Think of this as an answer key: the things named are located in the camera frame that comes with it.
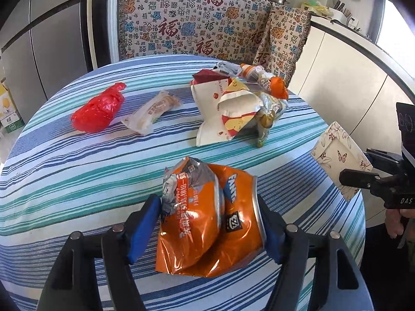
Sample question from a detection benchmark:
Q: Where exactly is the window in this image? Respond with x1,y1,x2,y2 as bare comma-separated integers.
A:
375,0,415,83

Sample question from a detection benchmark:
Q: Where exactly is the printed blanket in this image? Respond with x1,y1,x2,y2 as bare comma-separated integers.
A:
117,0,312,86

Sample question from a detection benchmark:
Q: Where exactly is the yellow white cardboard box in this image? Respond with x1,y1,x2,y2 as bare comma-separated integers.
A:
0,79,17,119

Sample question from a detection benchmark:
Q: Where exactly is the person's right hand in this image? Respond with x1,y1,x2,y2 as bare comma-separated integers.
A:
386,207,415,241

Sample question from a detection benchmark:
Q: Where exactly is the knife rack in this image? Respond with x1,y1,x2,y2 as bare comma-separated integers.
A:
333,0,353,19

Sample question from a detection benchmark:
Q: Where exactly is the grey refrigerator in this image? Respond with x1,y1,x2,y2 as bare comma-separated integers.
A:
0,0,94,120

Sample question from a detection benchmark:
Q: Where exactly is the butterfly pattern paper bag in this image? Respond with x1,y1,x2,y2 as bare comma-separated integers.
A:
310,121,373,201

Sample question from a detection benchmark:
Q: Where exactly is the yellow printed paper wrapper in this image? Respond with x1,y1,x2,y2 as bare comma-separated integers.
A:
217,78,264,137

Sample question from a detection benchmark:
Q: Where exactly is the red snack packet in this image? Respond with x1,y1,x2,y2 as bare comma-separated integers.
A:
192,69,224,86

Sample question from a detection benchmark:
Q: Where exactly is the orange white plastic bag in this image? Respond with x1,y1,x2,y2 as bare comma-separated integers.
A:
240,63,290,100

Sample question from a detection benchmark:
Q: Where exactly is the white kitchen cabinet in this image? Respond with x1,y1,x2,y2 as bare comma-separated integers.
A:
290,15,415,229

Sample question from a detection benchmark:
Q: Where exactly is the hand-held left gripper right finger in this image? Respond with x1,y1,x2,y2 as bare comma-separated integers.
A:
254,197,365,311

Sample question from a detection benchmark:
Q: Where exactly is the orange snack bag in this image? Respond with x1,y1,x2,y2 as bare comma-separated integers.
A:
156,156,227,277

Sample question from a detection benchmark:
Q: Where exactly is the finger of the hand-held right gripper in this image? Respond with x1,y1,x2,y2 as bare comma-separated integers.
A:
366,148,403,166
339,168,381,191

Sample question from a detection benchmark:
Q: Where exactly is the grey white plastic bag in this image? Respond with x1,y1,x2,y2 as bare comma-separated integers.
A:
212,61,242,79

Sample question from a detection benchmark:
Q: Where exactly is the silver foil bag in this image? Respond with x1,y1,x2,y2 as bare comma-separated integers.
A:
253,92,289,148

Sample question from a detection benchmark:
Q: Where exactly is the striped tablecloth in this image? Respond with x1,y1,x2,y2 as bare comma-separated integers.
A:
0,54,367,311

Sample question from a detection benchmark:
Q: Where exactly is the white paper bag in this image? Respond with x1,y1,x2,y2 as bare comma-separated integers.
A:
190,71,266,148

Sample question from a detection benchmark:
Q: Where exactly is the green white cardboard box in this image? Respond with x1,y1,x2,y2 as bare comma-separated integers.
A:
0,109,25,134

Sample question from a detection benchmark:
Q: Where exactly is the red plastic bag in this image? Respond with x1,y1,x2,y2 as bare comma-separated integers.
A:
71,82,127,133

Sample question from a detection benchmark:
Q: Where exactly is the crushed orange soda can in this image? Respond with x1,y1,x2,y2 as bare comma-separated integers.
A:
207,164,266,268

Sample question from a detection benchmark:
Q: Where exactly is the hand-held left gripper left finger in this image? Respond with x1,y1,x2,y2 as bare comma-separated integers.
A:
42,194,163,311

